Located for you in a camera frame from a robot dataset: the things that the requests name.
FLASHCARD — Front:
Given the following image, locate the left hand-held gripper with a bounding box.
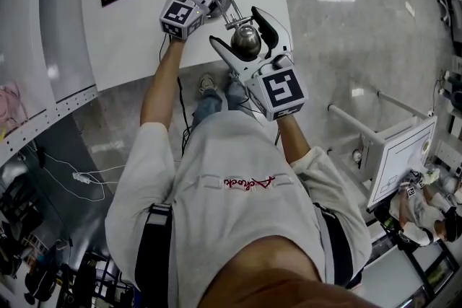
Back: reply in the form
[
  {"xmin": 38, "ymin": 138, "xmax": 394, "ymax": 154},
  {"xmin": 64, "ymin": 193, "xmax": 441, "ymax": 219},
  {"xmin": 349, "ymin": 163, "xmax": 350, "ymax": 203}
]
[{"xmin": 159, "ymin": 0, "xmax": 229, "ymax": 41}]

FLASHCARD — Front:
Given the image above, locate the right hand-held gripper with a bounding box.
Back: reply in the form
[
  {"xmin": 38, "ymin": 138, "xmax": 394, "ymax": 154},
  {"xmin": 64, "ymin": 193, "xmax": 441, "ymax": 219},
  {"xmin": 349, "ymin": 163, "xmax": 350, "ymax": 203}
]
[{"xmin": 209, "ymin": 5, "xmax": 310, "ymax": 123}]

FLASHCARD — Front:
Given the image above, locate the silver desk lamp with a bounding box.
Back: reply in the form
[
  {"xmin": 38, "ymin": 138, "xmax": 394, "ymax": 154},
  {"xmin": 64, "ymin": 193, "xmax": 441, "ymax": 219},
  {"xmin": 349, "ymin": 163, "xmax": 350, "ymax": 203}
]
[{"xmin": 194, "ymin": 0, "xmax": 263, "ymax": 60}]

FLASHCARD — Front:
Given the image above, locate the person's right forearm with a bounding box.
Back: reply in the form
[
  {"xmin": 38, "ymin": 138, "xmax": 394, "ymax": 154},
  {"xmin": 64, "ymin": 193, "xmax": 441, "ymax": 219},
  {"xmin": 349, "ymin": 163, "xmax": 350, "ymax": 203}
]
[{"xmin": 276, "ymin": 115, "xmax": 313, "ymax": 165}]

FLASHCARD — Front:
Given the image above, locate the person's left forearm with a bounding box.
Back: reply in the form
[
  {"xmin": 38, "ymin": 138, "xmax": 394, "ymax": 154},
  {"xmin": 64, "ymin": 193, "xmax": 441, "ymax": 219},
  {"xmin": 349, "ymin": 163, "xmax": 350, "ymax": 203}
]
[{"xmin": 139, "ymin": 35, "xmax": 189, "ymax": 128}]

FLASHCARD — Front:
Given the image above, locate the person's right leg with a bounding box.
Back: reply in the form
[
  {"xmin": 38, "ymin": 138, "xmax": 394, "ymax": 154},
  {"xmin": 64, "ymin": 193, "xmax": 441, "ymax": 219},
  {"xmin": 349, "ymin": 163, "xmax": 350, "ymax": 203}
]
[{"xmin": 225, "ymin": 81, "xmax": 256, "ymax": 118}]

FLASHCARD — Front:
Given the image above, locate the person's leg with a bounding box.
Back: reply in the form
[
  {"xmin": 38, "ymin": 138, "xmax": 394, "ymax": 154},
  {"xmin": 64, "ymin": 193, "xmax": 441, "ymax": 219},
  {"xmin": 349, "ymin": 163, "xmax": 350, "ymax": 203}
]
[
  {"xmin": 225, "ymin": 81, "xmax": 256, "ymax": 118},
  {"xmin": 190, "ymin": 89, "xmax": 223, "ymax": 133}
]

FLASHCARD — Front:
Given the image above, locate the person's left leg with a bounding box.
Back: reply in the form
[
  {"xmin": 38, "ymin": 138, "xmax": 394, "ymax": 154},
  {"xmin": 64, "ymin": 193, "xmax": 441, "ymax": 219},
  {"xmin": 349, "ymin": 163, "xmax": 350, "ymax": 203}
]
[{"xmin": 190, "ymin": 89, "xmax": 223, "ymax": 133}]

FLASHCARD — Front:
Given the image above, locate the long white workbench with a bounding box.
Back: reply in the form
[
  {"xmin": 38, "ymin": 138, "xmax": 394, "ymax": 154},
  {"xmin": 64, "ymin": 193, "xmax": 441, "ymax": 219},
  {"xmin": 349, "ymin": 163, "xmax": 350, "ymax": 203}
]
[{"xmin": 35, "ymin": 0, "xmax": 95, "ymax": 102}]

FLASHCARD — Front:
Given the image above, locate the person's grey shirt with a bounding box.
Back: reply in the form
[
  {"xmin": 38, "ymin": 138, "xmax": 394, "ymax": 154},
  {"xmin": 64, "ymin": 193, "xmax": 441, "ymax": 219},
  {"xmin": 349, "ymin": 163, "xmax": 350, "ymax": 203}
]
[{"xmin": 104, "ymin": 110, "xmax": 372, "ymax": 308}]

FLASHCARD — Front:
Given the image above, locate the white table with black lines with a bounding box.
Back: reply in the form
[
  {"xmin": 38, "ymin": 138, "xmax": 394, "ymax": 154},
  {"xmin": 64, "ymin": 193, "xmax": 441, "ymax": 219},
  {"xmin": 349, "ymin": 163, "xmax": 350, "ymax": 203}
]
[{"xmin": 327, "ymin": 92, "xmax": 439, "ymax": 213}]

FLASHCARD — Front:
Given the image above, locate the white perforated metal rack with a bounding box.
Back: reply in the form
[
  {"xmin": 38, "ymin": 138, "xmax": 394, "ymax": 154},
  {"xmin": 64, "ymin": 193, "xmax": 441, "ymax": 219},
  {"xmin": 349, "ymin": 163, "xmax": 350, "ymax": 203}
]
[{"xmin": 0, "ymin": 85, "xmax": 99, "ymax": 165}]

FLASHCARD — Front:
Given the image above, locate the white power strip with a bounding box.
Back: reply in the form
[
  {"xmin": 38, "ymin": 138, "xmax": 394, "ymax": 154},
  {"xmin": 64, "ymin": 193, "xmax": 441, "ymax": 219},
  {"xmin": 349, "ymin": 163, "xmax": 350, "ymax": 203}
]
[{"xmin": 71, "ymin": 172, "xmax": 92, "ymax": 186}]

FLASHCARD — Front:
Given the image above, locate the pink bag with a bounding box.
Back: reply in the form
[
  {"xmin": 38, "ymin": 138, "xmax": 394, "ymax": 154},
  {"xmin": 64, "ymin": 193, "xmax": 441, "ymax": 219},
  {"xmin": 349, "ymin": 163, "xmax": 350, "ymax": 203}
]
[{"xmin": 0, "ymin": 82, "xmax": 29, "ymax": 128}]

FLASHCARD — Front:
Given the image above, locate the person's face and neck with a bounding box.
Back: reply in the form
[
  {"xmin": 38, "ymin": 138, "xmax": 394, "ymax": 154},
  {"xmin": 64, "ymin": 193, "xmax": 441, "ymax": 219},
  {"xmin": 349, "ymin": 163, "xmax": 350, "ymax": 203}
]
[{"xmin": 200, "ymin": 252, "xmax": 383, "ymax": 308}]

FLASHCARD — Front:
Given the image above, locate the white floor cable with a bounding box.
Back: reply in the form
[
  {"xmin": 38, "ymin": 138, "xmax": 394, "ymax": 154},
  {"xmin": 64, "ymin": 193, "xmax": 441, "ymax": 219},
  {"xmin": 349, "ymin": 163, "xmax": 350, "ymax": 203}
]
[{"xmin": 17, "ymin": 151, "xmax": 128, "ymax": 203}]

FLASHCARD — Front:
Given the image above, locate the black harness strap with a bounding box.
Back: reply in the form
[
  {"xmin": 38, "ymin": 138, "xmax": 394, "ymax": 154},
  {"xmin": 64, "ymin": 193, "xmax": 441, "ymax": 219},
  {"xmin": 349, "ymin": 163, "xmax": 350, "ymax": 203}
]
[
  {"xmin": 313, "ymin": 203, "xmax": 354, "ymax": 290},
  {"xmin": 134, "ymin": 203, "xmax": 173, "ymax": 294}
]

